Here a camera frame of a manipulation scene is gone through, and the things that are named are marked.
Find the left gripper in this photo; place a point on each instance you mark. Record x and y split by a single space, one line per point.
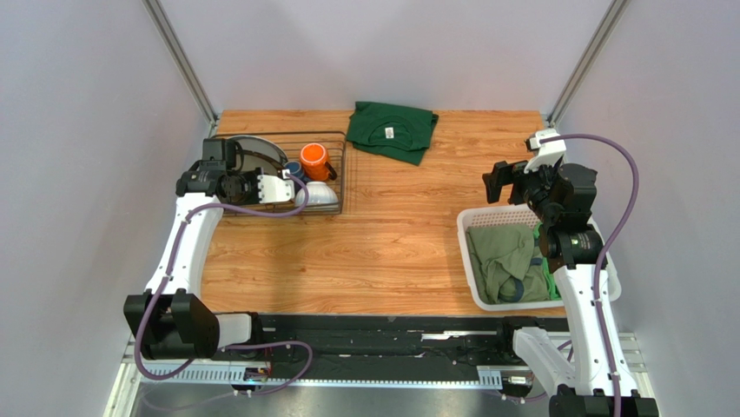
252 176

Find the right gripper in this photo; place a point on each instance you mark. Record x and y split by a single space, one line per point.
517 180

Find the green rimmed round plate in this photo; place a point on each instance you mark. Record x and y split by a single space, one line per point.
254 152

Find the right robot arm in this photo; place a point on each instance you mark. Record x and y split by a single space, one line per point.
596 381

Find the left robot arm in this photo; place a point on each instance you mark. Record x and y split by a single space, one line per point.
169 319

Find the white laundry basket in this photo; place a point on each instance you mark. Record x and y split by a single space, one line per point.
492 216

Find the blue mug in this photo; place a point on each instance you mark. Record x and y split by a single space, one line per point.
295 168

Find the olive green shirt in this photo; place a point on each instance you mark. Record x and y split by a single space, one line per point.
502 265

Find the orange mug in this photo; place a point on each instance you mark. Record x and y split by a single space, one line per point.
315 161

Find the bright green cloth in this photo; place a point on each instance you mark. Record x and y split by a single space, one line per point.
543 262

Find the white ribbed bowl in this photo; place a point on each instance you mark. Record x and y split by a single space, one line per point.
315 194

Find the dark green folded shirt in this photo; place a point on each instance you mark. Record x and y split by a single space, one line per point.
399 132

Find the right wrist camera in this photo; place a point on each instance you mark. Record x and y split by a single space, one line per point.
546 147

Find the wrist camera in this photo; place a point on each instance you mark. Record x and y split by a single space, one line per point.
546 147
273 189

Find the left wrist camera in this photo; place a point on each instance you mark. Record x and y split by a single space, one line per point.
273 189

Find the black wire dish rack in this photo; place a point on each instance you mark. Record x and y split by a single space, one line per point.
292 142

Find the left aluminium frame post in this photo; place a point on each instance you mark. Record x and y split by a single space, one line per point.
161 21

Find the aluminium frame post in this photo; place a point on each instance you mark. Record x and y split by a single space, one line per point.
161 21
599 39

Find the right aluminium frame post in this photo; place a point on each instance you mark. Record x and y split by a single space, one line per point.
599 39

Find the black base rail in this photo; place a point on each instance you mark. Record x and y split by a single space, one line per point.
388 349

